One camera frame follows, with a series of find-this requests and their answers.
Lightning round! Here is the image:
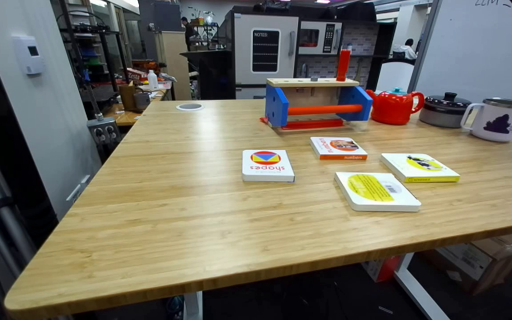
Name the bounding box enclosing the white wall dispenser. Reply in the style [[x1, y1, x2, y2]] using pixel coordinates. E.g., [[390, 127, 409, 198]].
[[11, 31, 45, 78]]

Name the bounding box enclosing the red box under table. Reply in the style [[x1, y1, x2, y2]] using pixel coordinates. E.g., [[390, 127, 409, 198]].
[[363, 254, 404, 284]]

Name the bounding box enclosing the person in background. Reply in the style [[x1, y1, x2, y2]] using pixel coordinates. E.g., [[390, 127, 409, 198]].
[[402, 37, 420, 62]]

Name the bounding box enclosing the wooden box under table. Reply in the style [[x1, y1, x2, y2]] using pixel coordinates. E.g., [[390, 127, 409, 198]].
[[432, 234, 512, 296]]

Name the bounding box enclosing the red cylinder peg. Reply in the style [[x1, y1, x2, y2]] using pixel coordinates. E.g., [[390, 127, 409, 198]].
[[335, 47, 352, 83]]

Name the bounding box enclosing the white book with yellow circle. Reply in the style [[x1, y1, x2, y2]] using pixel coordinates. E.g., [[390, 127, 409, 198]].
[[333, 170, 424, 213]]

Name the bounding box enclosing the yellow book with black figure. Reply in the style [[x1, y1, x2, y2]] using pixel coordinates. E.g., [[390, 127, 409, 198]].
[[379, 150, 463, 184]]

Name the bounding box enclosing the black metal shelf rack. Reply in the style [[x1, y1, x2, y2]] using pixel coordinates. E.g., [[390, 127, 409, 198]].
[[57, 0, 130, 120]]

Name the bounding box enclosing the white enamel mug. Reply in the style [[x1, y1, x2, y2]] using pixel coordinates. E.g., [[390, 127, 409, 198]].
[[459, 95, 512, 143]]

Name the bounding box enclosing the wooden blue orange toy box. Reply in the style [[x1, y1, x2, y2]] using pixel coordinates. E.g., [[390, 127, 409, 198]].
[[260, 76, 376, 134]]

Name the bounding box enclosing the grey pot with lid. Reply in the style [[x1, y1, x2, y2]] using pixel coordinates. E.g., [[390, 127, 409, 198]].
[[418, 90, 473, 129]]

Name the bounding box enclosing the white microwave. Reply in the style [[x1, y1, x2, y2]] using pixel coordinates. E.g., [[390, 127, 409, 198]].
[[297, 19, 345, 56]]

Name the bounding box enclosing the white book with colourful circle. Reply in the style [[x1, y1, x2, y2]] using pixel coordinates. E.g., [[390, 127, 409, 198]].
[[240, 147, 297, 184]]

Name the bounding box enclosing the red teapot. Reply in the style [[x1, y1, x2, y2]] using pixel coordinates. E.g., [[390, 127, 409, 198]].
[[365, 86, 427, 126]]

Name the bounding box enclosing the orange and white book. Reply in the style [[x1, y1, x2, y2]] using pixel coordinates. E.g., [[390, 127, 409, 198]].
[[310, 134, 370, 161]]

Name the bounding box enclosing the white table leg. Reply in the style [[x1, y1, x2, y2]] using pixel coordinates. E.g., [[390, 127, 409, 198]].
[[182, 289, 205, 320], [393, 252, 450, 320]]

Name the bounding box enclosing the grey box with knobs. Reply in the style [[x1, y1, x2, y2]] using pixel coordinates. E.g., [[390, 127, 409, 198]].
[[86, 115, 121, 158]]

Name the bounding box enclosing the white lab oven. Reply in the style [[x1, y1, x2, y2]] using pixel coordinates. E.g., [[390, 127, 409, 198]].
[[232, 12, 301, 101]]

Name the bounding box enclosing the white chair back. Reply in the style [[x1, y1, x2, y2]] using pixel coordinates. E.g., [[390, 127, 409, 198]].
[[376, 60, 416, 94]]

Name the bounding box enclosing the beige wooden cabinet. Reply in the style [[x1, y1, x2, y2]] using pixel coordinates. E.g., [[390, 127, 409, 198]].
[[157, 28, 192, 101]]

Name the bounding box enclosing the black counter cabinet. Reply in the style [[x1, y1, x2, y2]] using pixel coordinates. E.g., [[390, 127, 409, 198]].
[[180, 47, 237, 101]]

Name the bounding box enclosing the white plastic bottle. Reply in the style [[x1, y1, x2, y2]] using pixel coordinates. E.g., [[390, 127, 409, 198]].
[[146, 67, 160, 90]]

